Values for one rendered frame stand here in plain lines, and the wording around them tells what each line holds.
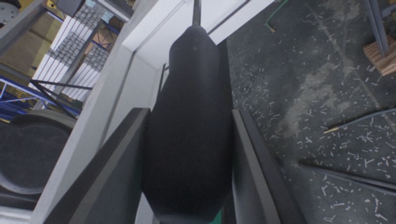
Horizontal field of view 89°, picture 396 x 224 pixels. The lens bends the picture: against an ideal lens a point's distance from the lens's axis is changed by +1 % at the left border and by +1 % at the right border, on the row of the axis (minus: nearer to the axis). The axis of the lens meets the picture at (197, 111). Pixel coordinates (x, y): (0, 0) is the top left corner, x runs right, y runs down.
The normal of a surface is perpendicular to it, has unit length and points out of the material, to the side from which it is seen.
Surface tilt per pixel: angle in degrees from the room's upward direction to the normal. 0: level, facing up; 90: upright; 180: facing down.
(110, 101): 90
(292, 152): 0
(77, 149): 90
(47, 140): 91
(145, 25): 90
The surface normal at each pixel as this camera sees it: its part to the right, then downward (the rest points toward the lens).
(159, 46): -0.03, 0.78
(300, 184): -0.69, -0.46
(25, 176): 0.73, -0.34
